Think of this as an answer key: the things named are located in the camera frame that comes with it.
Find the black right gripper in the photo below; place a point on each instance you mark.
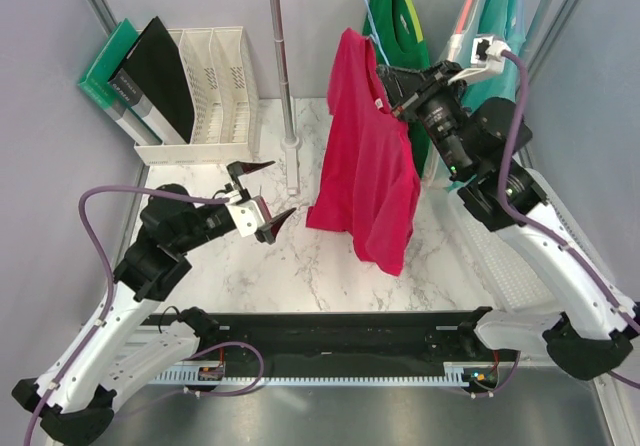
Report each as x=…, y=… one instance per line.
x=403, y=84

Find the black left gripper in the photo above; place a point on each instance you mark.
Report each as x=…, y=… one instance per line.
x=240, y=168

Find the light blue wire hanger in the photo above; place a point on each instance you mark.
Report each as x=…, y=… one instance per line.
x=374, y=33

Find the red t shirt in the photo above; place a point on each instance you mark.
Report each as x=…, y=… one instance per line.
x=369, y=187

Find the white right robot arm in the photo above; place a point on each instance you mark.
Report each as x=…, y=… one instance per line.
x=592, y=332

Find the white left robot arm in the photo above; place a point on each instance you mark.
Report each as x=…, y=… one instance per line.
x=76, y=399

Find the green t shirt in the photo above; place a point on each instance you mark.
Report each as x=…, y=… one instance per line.
x=401, y=34

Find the teal t shirt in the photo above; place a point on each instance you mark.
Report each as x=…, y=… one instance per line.
x=505, y=19

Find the metal clothes rack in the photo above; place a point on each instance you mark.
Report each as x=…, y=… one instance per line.
x=547, y=23

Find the white file organizer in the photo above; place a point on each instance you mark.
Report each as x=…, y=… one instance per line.
x=223, y=89

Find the green folder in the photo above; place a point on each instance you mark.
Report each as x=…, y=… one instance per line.
x=95, y=84

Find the white plastic laundry basket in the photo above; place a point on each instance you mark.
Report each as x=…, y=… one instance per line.
x=512, y=264

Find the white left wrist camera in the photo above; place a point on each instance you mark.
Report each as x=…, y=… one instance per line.
x=250, y=215

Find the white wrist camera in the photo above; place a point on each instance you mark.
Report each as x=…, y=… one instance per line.
x=250, y=215
x=487, y=60

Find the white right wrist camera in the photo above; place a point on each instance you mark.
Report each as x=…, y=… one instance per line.
x=487, y=60

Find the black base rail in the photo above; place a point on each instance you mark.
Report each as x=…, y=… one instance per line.
x=350, y=344

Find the white slotted cable duct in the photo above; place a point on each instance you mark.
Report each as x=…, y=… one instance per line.
x=191, y=375

